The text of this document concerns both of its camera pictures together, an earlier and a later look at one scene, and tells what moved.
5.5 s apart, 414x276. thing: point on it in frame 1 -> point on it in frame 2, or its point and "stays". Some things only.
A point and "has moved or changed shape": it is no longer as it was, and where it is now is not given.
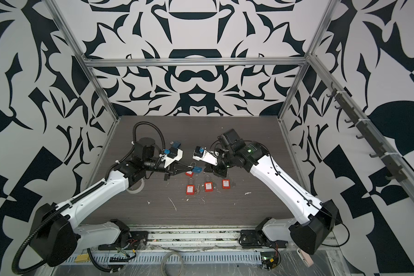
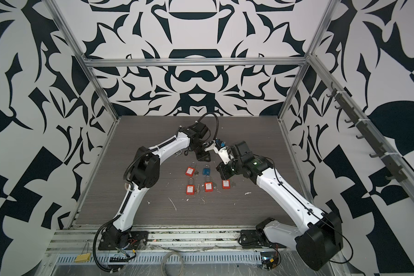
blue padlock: x=197 y=169 has moved or changed shape
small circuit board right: x=268 y=260 stays
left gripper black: x=174 y=169 -> x=204 y=157
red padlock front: x=190 y=188 stays
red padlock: x=226 y=184 stays
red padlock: x=208 y=186 stays
